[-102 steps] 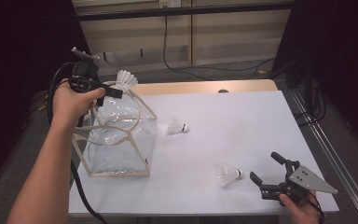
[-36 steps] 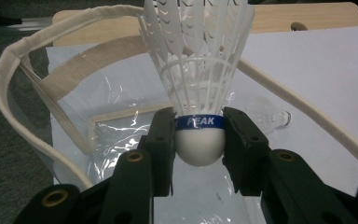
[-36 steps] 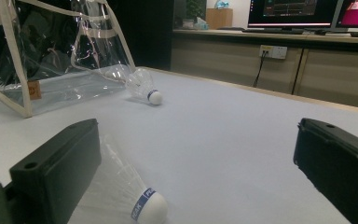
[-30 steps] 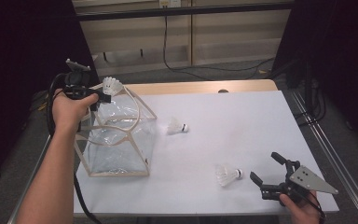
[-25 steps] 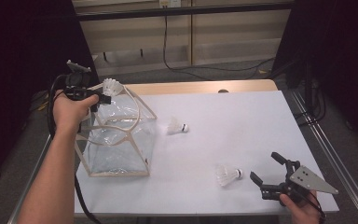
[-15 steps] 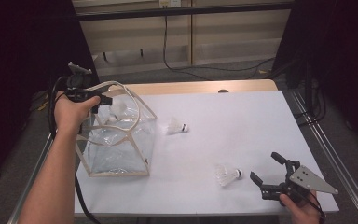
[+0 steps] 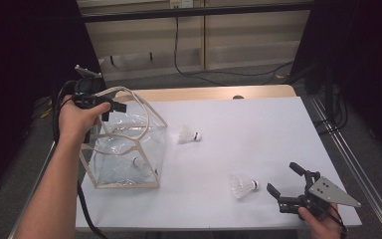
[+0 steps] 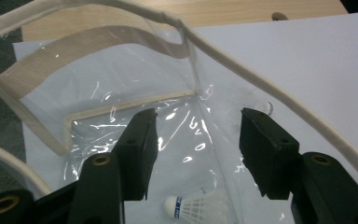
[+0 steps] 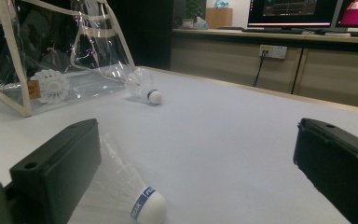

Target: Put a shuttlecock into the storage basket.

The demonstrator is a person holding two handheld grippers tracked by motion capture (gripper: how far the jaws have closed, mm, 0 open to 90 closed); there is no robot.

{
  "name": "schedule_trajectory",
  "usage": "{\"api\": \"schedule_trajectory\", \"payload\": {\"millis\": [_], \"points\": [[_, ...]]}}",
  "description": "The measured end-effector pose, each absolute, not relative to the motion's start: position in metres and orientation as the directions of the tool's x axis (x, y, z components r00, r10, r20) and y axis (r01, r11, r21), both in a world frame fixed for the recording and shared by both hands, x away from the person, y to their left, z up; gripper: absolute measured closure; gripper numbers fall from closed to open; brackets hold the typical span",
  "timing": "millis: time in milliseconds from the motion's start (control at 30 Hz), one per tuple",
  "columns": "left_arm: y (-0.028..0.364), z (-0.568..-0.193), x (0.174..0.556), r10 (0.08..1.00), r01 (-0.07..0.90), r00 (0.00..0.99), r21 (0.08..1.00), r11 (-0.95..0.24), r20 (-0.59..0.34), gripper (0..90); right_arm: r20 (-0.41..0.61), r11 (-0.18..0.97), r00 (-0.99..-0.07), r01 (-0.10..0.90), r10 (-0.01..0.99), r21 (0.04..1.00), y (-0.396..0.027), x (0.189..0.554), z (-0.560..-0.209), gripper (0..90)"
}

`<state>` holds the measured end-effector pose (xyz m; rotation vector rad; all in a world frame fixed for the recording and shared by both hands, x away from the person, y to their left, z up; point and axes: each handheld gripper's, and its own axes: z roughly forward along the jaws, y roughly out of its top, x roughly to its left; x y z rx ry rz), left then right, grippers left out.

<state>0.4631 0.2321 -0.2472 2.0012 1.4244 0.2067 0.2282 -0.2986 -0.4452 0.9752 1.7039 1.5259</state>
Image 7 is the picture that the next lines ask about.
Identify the aluminium rail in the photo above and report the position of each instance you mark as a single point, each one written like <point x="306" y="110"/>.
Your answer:
<point x="361" y="172"/>
<point x="30" y="202"/>

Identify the white wall outlet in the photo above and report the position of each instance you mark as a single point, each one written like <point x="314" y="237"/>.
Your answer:
<point x="180" y="3"/>

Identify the clear bag with beige trim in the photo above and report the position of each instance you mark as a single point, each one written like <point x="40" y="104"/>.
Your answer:
<point x="129" y="146"/>

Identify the person's left hand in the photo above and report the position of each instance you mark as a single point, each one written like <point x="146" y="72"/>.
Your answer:
<point x="76" y="122"/>

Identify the white shuttlecock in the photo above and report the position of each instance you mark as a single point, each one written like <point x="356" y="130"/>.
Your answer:
<point x="187" y="136"/>
<point x="240" y="187"/>
<point x="138" y="162"/>

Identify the dark table grommet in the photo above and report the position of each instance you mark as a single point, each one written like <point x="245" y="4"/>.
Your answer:
<point x="238" y="97"/>

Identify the light wooden cabinet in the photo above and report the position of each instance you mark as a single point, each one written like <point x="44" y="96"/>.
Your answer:
<point x="245" y="40"/>

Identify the white table mat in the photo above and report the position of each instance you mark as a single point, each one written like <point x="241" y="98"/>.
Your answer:
<point x="245" y="142"/>

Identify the black horizontal bar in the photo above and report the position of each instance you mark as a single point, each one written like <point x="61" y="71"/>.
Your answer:
<point x="195" y="11"/>

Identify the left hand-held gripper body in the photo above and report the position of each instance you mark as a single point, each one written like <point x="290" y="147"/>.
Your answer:
<point x="88" y="91"/>

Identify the person's right hand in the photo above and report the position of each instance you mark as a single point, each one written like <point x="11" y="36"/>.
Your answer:
<point x="323" y="227"/>

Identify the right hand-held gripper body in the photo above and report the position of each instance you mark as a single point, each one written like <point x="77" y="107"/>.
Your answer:
<point x="326" y="192"/>

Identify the dark curtain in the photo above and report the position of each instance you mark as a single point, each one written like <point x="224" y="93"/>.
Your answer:
<point x="23" y="59"/>
<point x="368" y="49"/>

